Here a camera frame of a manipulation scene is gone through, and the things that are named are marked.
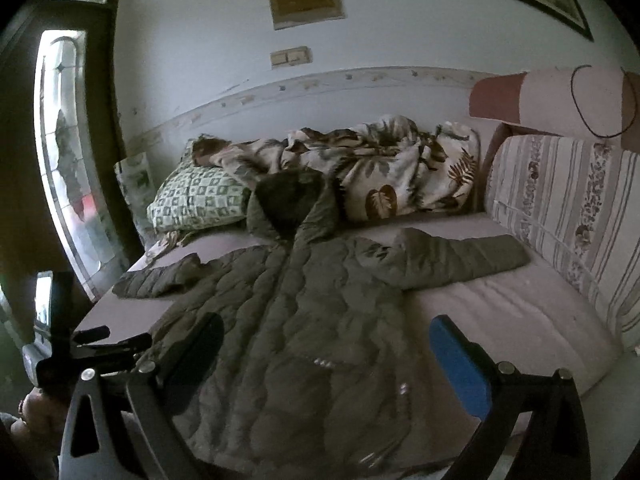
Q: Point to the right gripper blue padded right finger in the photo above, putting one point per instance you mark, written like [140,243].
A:
[485,393]

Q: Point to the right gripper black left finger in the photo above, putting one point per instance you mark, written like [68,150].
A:
[161,389]

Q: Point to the olive green quilted puffer coat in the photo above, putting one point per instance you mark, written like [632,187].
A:
[319,375]

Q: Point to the person left hand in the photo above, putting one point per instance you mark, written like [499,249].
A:
[41,422]

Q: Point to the green white patterned pillow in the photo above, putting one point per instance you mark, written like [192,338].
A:
[195,197]

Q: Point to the striped floral cushion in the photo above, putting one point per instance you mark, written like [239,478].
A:
[576,204]

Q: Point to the stained glass door window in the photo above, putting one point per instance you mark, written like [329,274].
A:
[67,166]

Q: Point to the leaf print blanket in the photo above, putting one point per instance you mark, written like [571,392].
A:
[383,169]

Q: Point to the beige electrical panel cover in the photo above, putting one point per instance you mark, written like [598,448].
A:
[291,13]

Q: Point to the small floral pillow by wall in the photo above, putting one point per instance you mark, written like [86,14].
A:
[134,178]

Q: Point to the beige wall light switch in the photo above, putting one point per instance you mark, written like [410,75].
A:
[291,57]

